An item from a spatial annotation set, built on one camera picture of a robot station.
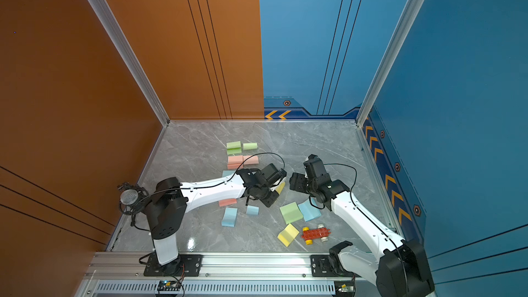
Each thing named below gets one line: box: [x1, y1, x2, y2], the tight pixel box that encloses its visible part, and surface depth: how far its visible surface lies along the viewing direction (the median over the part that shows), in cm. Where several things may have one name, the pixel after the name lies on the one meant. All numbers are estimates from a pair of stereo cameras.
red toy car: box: [301, 224, 332, 246], surface depth 81 cm
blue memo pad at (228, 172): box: [222, 169, 237, 178], surface depth 101 cm
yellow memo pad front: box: [277, 222, 300, 248], surface depth 81 cm
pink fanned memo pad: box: [227, 155, 244, 170], surface depth 104 cm
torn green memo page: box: [242, 143, 258, 150], surface depth 111 cm
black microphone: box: [117, 182, 150, 227], surface depth 70 cm
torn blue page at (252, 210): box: [246, 204, 260, 216], surface depth 89 cm
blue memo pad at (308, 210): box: [297, 197, 322, 223], surface depth 87 cm
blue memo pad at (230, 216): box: [221, 207, 238, 228], surface depth 87 cm
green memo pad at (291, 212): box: [279, 201, 304, 225], surface depth 87 cm
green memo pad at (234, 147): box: [226, 140, 242, 155], surface depth 110 cm
